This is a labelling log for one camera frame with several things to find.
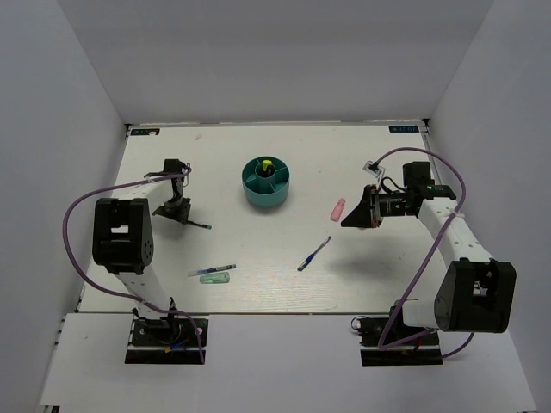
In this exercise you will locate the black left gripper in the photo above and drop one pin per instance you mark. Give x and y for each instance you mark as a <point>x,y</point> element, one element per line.
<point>182,216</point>

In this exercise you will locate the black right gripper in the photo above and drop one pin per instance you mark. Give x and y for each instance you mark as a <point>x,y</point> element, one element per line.
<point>368,212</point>

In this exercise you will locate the green gel pen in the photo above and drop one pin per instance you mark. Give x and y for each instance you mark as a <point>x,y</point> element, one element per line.
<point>199,225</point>

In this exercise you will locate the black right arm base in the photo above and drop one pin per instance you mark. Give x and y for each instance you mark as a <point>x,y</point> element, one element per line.
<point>413,349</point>

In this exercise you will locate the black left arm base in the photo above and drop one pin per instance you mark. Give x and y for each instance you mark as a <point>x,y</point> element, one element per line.
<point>174,344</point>

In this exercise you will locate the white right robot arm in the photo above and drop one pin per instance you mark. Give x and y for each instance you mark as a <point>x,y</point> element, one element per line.
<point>477,290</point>

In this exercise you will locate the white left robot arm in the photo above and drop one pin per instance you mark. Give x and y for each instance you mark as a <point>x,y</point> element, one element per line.
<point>123,237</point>

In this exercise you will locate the pink eraser stick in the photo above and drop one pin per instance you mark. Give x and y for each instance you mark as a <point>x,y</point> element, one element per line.
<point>338,210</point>

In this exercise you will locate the blue ballpoint pen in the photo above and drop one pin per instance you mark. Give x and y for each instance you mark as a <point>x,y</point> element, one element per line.
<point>308,260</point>

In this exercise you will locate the blue right corner label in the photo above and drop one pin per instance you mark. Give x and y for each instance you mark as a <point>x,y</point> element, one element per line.
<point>403,129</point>

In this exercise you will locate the blue corner label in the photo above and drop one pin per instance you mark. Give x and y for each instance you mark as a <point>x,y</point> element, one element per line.
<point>403,129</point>
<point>145,132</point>

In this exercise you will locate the green transparent eraser case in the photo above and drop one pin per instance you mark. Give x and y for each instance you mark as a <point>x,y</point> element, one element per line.
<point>215,278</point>

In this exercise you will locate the blue left corner label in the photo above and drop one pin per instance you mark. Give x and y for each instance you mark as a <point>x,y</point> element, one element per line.
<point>145,132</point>

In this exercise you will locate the teal round organizer container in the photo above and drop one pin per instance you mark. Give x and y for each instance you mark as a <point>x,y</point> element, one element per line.
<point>265,192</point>

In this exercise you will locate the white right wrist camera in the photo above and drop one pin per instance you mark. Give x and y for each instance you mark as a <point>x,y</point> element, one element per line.
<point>374,169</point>

